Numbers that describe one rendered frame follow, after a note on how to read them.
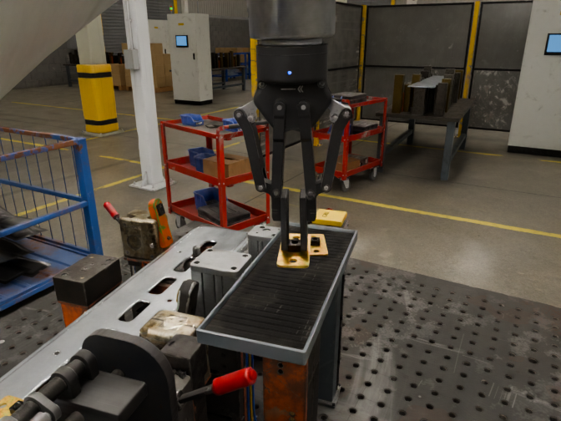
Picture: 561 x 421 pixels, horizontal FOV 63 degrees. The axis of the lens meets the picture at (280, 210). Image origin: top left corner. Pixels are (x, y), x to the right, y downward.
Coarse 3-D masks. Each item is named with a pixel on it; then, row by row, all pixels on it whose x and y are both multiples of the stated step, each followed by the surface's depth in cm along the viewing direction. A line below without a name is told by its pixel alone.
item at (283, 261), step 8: (288, 240) 57; (296, 240) 57; (280, 248) 57; (288, 248) 56; (296, 248) 56; (280, 256) 55; (288, 256) 55; (296, 256) 55; (304, 256) 55; (280, 264) 54; (288, 264) 53; (296, 264) 53; (304, 264) 53
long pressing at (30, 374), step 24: (192, 240) 120; (216, 240) 120; (240, 240) 120; (168, 264) 107; (120, 288) 97; (144, 288) 97; (168, 288) 97; (96, 312) 88; (120, 312) 88; (144, 312) 88; (72, 336) 81; (24, 360) 76; (48, 360) 75; (0, 384) 70; (24, 384) 70
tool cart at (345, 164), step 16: (336, 96) 461; (352, 96) 455; (368, 96) 496; (352, 112) 516; (384, 112) 490; (352, 128) 484; (368, 128) 483; (384, 128) 493; (352, 160) 476; (368, 160) 518; (320, 176) 487; (336, 176) 466
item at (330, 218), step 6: (318, 210) 95; (324, 210) 95; (330, 210) 95; (336, 210) 95; (318, 216) 92; (324, 216) 92; (330, 216) 92; (336, 216) 92; (342, 216) 92; (312, 222) 91; (318, 222) 91; (324, 222) 91; (330, 222) 90; (336, 222) 90; (342, 222) 91
